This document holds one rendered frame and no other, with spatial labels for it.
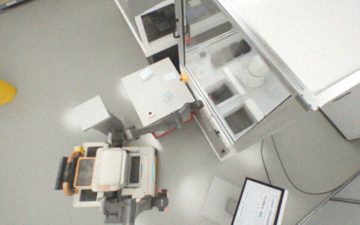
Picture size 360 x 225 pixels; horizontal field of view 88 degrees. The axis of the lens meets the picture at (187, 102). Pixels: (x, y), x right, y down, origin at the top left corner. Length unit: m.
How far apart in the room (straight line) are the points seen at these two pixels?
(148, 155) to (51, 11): 3.37
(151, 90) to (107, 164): 1.01
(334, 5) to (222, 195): 2.12
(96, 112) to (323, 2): 1.94
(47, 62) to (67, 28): 0.73
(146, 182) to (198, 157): 0.72
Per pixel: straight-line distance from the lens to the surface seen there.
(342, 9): 1.10
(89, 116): 2.14
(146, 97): 2.01
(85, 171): 1.86
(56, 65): 3.73
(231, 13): 0.85
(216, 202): 2.55
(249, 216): 1.57
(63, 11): 4.49
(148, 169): 2.32
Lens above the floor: 2.55
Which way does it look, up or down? 67 degrees down
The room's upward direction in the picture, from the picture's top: 2 degrees counter-clockwise
